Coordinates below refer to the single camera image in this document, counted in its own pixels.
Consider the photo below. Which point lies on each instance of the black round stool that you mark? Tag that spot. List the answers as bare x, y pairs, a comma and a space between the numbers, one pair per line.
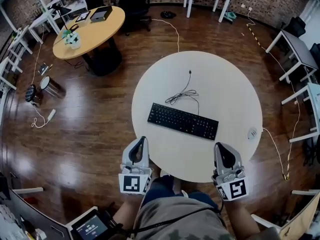
31, 94

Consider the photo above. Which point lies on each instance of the black slippers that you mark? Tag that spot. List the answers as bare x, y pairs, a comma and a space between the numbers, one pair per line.
168, 14

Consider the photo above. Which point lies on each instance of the small grey square object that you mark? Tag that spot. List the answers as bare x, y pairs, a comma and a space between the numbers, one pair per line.
44, 69

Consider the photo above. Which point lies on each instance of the white table frame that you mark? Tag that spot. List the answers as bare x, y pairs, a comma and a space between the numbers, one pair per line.
265, 221

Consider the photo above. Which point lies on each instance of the white side table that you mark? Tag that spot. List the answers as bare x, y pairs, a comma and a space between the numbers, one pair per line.
20, 37
40, 20

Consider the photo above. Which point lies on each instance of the metal trash bin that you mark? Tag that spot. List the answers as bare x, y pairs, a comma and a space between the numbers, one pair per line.
52, 86

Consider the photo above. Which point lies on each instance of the yellow-black striped floor tape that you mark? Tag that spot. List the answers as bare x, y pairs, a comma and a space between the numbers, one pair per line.
253, 34

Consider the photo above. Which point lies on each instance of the wooden panel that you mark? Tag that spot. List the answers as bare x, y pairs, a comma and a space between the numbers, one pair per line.
300, 219

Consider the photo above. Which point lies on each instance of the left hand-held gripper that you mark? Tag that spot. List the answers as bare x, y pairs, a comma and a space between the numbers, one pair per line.
131, 184

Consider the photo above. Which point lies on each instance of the white computer mouse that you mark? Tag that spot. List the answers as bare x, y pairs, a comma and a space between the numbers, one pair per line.
252, 133

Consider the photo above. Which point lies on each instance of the grey-top white-leg desk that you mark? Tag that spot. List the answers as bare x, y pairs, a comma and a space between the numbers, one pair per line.
300, 51

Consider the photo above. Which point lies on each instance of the person's patterned shirt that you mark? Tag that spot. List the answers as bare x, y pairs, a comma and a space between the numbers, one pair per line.
175, 221

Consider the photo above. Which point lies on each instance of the black desk lamp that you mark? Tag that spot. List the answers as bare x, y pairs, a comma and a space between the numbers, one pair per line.
61, 10

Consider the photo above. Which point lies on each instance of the person's left white shoe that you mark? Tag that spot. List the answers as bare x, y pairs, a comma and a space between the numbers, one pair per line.
165, 172

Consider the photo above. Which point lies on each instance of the round yellow wooden table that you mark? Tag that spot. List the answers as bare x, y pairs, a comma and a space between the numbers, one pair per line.
95, 34

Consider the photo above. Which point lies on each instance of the white power strip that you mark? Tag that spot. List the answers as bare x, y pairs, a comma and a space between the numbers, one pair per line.
51, 114

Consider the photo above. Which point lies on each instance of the white flower pot plant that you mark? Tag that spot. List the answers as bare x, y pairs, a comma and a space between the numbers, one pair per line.
72, 40

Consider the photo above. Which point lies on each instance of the green dustpan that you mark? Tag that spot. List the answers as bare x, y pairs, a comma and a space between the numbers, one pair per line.
230, 16

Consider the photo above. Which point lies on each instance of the person's right white shoe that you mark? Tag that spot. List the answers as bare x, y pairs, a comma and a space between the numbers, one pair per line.
185, 193

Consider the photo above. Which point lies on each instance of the person's left forearm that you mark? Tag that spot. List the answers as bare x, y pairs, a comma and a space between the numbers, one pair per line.
127, 209

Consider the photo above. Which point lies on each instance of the grey flat box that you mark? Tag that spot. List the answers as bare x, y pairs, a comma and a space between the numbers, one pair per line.
100, 15

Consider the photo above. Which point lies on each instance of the person's legs in jeans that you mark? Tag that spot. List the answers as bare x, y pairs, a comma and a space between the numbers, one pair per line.
175, 189

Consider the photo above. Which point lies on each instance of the person's white shoe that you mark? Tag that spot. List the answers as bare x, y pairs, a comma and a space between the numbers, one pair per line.
165, 172
185, 193

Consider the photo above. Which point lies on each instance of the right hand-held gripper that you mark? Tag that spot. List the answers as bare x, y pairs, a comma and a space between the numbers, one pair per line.
237, 189

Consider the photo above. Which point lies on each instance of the black keyboard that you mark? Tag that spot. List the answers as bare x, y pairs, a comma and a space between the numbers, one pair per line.
183, 121

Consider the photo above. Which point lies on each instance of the dark desk with white legs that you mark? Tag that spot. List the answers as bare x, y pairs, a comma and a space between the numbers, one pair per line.
32, 216

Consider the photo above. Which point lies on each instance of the light blue desk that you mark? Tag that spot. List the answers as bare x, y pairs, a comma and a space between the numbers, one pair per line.
315, 96

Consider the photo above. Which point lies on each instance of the white-framed tablet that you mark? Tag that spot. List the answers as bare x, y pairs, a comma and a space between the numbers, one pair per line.
83, 17

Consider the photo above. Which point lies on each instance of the person's right forearm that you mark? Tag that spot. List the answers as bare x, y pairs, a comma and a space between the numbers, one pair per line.
240, 216

